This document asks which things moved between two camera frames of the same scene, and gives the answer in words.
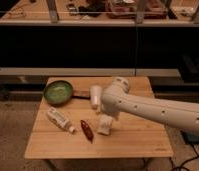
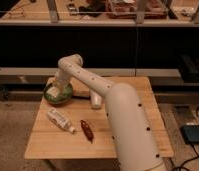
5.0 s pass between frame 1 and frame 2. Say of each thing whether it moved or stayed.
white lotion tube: stayed
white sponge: moved
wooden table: stayed
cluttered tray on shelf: stayed
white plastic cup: stayed
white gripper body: moved
